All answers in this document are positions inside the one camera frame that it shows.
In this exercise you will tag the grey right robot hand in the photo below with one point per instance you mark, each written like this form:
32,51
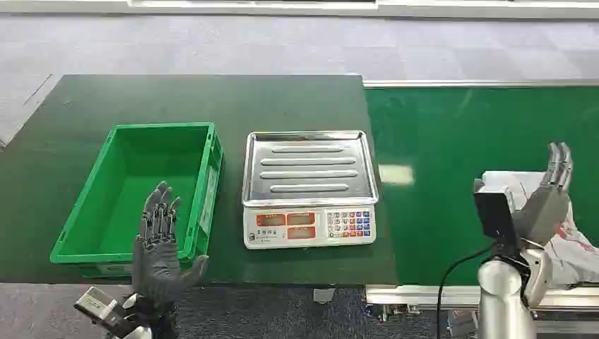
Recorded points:
543,213

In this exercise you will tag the small grey table bracket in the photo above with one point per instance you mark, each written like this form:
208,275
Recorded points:
324,295

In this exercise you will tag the green plastic crate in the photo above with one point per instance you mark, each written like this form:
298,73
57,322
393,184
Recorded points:
140,163

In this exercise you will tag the white plastic parcel bag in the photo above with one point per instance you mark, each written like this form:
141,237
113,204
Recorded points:
578,252

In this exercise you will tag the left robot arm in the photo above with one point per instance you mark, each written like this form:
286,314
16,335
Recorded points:
154,323

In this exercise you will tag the green conveyor belt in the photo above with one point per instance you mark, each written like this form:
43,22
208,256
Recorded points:
435,210

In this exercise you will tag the white electronic scale steel tray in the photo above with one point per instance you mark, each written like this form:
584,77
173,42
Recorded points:
309,187

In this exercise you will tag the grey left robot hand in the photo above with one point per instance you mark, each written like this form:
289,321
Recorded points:
157,269

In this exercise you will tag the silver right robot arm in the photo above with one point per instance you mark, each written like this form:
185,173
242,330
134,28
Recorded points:
503,299

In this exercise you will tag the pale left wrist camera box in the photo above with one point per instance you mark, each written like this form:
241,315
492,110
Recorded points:
100,305

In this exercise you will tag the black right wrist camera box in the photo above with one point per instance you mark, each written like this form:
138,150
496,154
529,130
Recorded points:
493,215

